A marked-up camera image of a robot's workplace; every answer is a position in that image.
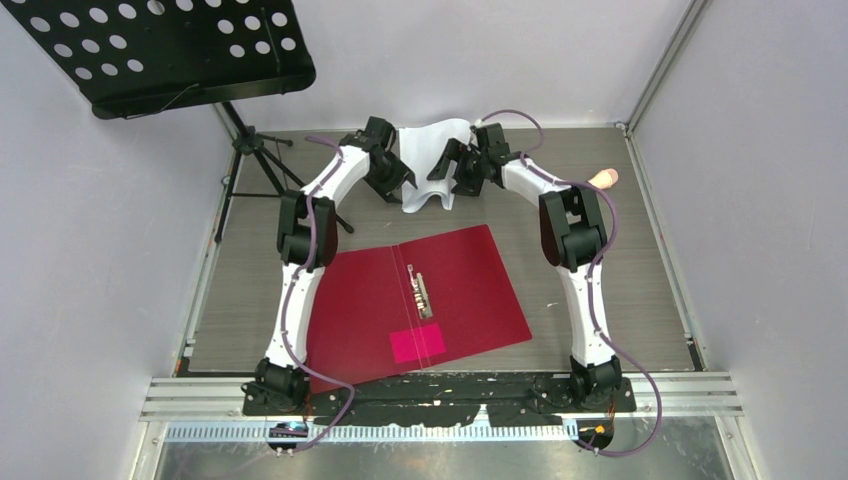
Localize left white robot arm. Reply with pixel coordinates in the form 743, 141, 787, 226
241, 117, 416, 416

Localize beige toy microphone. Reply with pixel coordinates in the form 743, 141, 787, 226
588, 168, 619, 190

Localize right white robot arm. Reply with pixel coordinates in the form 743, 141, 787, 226
428, 123, 623, 411

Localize black perforated music stand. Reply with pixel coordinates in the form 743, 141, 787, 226
5, 1, 317, 243

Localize white paper sheets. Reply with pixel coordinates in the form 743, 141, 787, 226
398, 118, 470, 214

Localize red plastic folder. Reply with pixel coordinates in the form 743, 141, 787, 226
307, 225, 532, 385

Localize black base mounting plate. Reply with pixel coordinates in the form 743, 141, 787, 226
259, 372, 636, 427

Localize aluminium rail frame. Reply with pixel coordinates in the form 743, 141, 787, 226
140, 372, 743, 443

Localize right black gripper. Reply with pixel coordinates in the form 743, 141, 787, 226
426, 139, 487, 199

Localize metal folder clip mechanism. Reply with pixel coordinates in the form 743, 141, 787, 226
407, 264, 433, 319

